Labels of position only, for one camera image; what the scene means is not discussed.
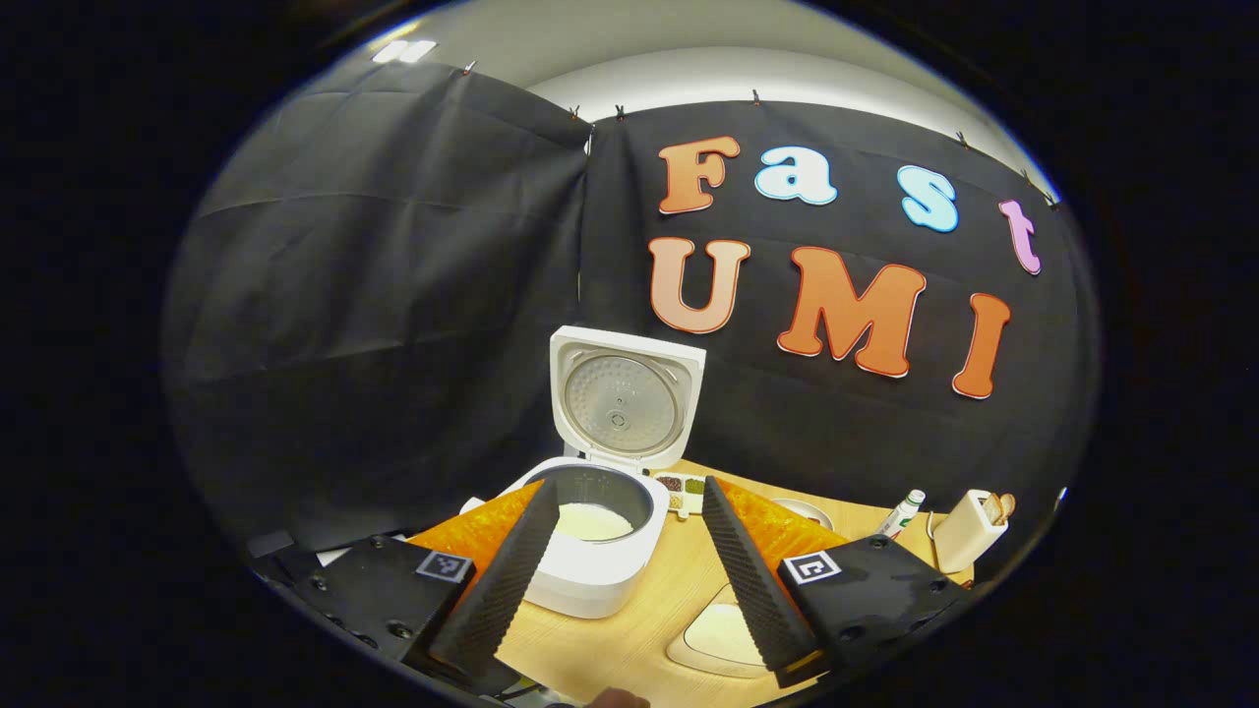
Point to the row of black cloth clips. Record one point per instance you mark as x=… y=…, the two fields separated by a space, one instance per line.
x=620 y=111

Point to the white rice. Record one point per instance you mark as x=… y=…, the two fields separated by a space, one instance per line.
x=595 y=523

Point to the toast bread slice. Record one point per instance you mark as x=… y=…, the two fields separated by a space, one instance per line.
x=1007 y=504
x=991 y=509

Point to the black backdrop cloth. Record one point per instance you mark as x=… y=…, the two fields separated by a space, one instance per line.
x=374 y=344

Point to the white yogurt drink bottle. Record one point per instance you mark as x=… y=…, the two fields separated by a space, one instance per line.
x=898 y=516

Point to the round beige plate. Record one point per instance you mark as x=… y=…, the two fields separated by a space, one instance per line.
x=811 y=511

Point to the white divided bean dish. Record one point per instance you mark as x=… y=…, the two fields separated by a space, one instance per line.
x=679 y=501

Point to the ceiling light panel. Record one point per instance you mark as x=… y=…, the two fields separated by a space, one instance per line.
x=403 y=50

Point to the white rice cooker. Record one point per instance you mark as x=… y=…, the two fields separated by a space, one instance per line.
x=590 y=585

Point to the beige rice tray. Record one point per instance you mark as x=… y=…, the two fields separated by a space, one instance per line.
x=679 y=639

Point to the white toaster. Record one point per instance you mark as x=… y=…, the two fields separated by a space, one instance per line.
x=959 y=541

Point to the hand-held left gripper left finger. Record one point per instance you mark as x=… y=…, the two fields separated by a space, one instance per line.
x=507 y=580

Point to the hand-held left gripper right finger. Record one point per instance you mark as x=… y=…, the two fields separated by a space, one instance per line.
x=752 y=580

